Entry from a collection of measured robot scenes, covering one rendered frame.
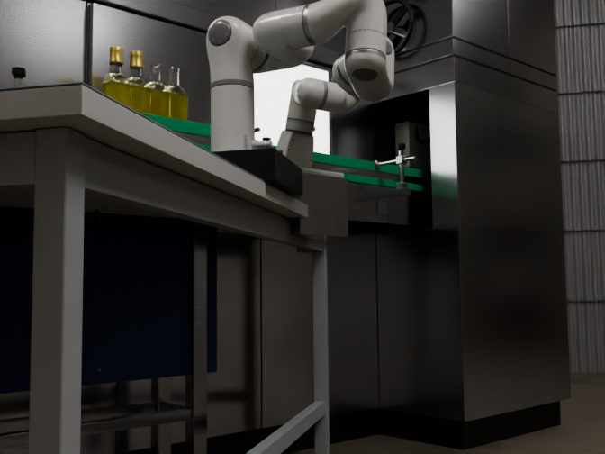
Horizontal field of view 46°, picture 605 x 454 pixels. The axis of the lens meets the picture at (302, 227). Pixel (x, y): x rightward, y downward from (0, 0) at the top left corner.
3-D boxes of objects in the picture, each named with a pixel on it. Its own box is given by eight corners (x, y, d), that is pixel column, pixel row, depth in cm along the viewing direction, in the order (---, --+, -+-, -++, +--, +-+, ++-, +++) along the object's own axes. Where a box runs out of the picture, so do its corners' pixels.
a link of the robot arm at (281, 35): (302, -5, 144) (334, 22, 158) (203, 16, 154) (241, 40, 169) (302, 40, 143) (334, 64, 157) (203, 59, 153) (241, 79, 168)
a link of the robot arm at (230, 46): (199, 86, 152) (199, 14, 153) (231, 102, 163) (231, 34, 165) (238, 80, 147) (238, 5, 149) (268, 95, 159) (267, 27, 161)
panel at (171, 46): (327, 163, 252) (325, 69, 255) (332, 162, 250) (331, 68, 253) (85, 127, 192) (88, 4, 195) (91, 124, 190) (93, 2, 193)
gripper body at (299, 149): (304, 129, 194) (297, 169, 195) (275, 123, 187) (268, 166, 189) (322, 131, 189) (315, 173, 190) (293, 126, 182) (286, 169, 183)
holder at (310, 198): (281, 216, 208) (281, 190, 209) (347, 207, 188) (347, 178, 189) (233, 213, 197) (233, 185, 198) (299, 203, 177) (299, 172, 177)
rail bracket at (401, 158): (382, 214, 241) (381, 149, 243) (421, 210, 228) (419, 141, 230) (373, 213, 238) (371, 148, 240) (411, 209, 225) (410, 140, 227)
